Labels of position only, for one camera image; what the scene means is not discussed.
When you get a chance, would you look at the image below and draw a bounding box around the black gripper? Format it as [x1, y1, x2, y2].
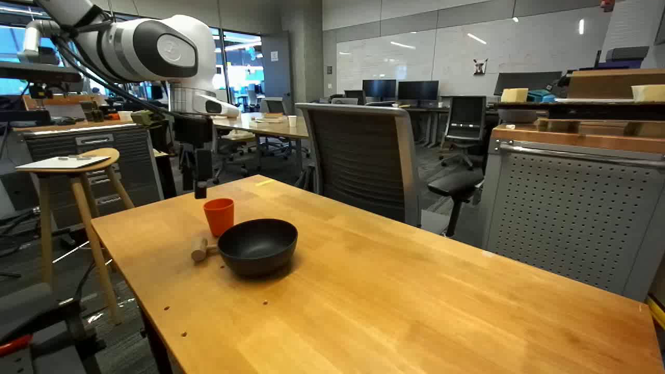
[171, 109, 217, 201]

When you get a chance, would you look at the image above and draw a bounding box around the orange plastic cup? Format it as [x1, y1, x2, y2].
[202, 198, 237, 240]

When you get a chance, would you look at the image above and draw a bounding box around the black bowl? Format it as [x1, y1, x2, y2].
[217, 218, 300, 281]

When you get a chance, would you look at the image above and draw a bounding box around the small wooden block toy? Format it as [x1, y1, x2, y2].
[190, 237, 220, 265]

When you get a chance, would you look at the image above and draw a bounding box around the light wooden desk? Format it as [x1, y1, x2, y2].
[209, 109, 312, 143]

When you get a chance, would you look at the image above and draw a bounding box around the grey storage cabinet with labels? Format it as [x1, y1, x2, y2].
[15, 121, 167, 231]

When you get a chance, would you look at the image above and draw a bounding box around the round wooden stool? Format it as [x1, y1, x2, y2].
[15, 146, 138, 323]

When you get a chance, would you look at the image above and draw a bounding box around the white paper sheet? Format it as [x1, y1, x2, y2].
[15, 152, 112, 174]

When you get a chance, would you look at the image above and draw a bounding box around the grey mesh office chair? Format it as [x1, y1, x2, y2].
[294, 99, 424, 228]

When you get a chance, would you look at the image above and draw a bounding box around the black computer monitor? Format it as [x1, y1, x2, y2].
[396, 79, 440, 103]
[360, 77, 398, 103]

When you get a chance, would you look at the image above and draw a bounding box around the black office chair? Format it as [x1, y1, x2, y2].
[426, 93, 488, 238]

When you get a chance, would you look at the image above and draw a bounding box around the grey perforated metal cabinet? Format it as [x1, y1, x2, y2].
[480, 125, 665, 303]

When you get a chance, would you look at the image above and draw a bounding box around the wooden shelf unit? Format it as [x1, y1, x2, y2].
[487, 66, 665, 140]

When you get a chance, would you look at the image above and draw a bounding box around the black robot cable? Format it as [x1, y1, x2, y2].
[51, 35, 172, 119]

